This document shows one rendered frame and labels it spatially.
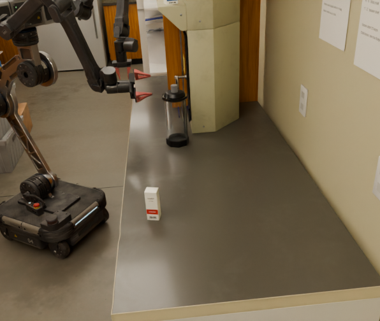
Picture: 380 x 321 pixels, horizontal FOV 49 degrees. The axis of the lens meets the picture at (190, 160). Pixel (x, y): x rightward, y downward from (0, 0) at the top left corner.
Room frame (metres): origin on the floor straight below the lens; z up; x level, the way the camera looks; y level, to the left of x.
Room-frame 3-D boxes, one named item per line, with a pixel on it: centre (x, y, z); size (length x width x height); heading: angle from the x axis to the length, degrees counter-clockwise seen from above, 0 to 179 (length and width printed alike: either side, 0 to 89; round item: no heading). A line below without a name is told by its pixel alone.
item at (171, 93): (1.69, 0.05, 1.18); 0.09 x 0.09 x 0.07
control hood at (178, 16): (1.94, 0.05, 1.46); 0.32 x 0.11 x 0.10; 4
